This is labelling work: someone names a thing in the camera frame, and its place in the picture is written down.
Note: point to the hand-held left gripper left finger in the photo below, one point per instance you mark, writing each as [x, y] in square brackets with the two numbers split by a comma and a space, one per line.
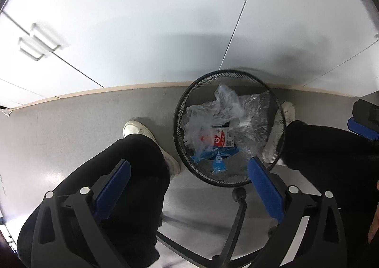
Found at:
[112, 188]

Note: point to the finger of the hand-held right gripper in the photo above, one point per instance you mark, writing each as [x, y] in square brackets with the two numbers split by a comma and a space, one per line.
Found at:
[362, 129]

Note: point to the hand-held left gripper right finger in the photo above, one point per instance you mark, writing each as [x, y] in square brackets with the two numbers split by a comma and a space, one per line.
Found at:
[265, 186]

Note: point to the blue plastic bag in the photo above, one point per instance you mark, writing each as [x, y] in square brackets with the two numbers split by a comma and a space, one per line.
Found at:
[214, 157]

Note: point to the black mesh trash bin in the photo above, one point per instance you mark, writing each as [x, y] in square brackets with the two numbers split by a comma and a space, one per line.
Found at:
[204, 176]

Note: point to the white and red carton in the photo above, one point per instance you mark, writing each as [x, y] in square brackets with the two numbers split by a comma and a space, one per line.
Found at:
[222, 137]

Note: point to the clear plastic bag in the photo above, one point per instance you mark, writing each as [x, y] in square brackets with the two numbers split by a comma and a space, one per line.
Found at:
[216, 111]
[254, 120]

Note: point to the person's right hand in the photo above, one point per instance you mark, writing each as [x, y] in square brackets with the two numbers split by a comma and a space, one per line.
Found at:
[373, 223]

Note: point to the person's left leg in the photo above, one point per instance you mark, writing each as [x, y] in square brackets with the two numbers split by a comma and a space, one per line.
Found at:
[127, 167]

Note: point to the black chair base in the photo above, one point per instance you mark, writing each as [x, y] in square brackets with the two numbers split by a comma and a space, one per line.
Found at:
[234, 226]

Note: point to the person's white left shoe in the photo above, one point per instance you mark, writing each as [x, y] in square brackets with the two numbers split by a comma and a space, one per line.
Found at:
[142, 132]

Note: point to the white cabinet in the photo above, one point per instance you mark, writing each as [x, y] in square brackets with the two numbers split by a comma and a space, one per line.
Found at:
[148, 19]

